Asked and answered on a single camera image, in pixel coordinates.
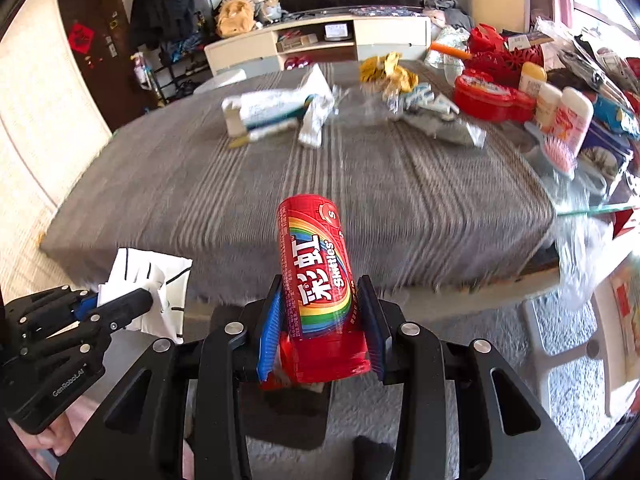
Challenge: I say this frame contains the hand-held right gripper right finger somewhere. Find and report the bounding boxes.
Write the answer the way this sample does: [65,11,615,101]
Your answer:
[356,275,586,480]

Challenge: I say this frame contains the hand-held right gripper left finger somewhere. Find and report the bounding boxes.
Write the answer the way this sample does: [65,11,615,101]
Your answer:
[55,274,286,480]

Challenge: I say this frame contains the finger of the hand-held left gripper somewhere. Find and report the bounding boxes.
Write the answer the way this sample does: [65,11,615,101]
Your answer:
[2,285,101,342]
[15,289,155,361]

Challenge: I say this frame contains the white paper bag black trim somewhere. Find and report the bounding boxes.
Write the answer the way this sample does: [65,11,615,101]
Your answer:
[96,247,193,345]

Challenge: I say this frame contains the red rainbow candy tube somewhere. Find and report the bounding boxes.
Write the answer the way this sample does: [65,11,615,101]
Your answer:
[260,194,373,392]

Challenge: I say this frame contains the white printed carton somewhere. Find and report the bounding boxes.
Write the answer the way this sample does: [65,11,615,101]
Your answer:
[222,91,312,136]

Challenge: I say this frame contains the white paper wrapper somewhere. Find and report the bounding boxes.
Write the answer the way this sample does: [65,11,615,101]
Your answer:
[297,65,335,149]

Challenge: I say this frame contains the yellow wrapper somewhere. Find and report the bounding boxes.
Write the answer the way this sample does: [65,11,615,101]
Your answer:
[360,52,420,94]

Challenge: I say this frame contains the person's left hand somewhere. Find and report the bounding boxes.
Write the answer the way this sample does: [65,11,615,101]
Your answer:
[22,412,70,467]

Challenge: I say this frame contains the grey shaggy rug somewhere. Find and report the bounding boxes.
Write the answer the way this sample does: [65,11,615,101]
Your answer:
[240,284,618,480]

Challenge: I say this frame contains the black sock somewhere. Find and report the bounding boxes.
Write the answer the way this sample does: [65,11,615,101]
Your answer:
[352,435,397,480]

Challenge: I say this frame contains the grey striped fringed tablecloth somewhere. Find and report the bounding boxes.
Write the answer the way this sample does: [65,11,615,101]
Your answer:
[40,60,558,307]

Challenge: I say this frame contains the white plastic stool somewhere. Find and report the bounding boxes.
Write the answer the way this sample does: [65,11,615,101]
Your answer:
[522,285,627,417]

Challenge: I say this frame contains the white yellow tube box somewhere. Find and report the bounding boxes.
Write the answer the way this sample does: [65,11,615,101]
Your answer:
[227,122,302,150]

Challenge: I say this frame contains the silver foil wrapper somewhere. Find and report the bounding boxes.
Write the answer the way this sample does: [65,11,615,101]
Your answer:
[400,111,487,149]

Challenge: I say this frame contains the clear plastic bag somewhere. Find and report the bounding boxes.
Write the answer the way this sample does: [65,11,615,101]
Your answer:
[549,170,637,313]

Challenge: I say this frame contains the clear plastic wrapper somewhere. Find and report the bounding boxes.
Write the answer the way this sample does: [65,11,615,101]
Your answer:
[330,85,397,122]

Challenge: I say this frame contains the brown door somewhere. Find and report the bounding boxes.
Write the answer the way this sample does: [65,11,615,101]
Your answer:
[54,0,152,132]

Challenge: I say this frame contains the blue white wrapper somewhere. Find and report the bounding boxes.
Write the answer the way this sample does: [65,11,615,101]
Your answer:
[395,84,459,117]

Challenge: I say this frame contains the black shoe rack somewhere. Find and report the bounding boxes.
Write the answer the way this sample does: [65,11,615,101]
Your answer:
[150,45,212,104]

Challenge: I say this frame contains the white round stool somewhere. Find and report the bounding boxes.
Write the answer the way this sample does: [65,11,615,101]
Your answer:
[192,69,248,96]

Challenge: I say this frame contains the pink hairbrush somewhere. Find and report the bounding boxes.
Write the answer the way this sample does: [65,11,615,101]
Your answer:
[525,122,577,179]

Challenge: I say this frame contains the red heart-shaped box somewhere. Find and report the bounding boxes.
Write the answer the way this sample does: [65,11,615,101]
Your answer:
[454,71,537,122]

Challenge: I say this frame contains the red door decoration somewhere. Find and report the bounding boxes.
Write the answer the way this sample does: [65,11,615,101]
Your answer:
[67,22,96,54]

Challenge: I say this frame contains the white television cabinet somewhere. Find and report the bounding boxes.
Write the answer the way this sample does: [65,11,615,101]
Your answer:
[204,14,432,79]

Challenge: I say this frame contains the cream lotion bottle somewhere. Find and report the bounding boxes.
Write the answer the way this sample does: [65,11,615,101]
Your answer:
[535,82,564,134]

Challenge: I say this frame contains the white pink lotion bottle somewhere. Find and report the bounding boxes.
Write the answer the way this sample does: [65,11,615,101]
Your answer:
[552,87,594,157]

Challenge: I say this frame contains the blue printed box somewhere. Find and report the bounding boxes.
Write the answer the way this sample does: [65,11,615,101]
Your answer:
[577,120,634,182]

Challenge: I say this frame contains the cream bottle yellow cap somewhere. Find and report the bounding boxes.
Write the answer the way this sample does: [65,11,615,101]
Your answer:
[518,62,547,99]

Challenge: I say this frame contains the dark hanging clothes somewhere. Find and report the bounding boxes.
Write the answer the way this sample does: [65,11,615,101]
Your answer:
[129,0,212,52]

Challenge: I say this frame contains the red plastic basket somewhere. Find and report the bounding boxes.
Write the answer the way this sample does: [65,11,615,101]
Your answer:
[467,24,546,87]

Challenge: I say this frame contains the yellow bag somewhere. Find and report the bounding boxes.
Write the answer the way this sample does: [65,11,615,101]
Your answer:
[216,0,256,39]

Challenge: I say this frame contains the heap of grey clothes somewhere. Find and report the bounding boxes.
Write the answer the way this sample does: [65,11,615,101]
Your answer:
[424,0,474,32]

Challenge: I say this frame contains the pile of plastic packets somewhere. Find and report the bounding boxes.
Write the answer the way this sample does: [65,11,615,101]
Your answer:
[530,15,640,113]

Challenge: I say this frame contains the orange handle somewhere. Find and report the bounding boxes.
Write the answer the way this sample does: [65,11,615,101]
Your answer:
[430,42,473,61]

